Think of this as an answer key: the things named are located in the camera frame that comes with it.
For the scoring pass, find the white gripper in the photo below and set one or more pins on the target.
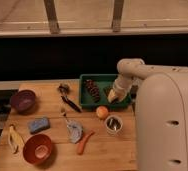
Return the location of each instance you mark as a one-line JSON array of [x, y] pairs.
[[119, 90]]

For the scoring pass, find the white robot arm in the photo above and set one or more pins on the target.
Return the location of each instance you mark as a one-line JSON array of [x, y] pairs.
[[161, 113]]

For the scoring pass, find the green plastic tray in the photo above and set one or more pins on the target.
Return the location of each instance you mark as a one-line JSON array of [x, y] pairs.
[[104, 82]]

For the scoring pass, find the blue eraser sponge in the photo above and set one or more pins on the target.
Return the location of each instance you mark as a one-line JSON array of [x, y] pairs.
[[39, 124]]

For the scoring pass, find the brown pine cone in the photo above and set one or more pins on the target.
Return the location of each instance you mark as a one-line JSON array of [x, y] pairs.
[[92, 89]]

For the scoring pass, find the orange fruit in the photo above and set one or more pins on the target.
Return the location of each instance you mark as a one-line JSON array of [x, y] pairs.
[[102, 112]]

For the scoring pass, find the grey crumpled cloth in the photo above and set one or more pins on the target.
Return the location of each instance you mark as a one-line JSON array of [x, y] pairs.
[[75, 131]]

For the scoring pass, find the orange carrot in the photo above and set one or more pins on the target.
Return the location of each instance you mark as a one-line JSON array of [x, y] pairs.
[[83, 141]]

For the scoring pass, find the purple bowl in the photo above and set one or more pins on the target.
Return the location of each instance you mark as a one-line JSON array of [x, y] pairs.
[[23, 100]]

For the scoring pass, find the red bowl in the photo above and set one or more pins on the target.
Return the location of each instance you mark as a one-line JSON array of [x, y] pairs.
[[37, 149]]

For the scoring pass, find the yellow banana peel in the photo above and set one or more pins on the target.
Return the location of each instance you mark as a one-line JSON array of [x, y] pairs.
[[15, 140]]

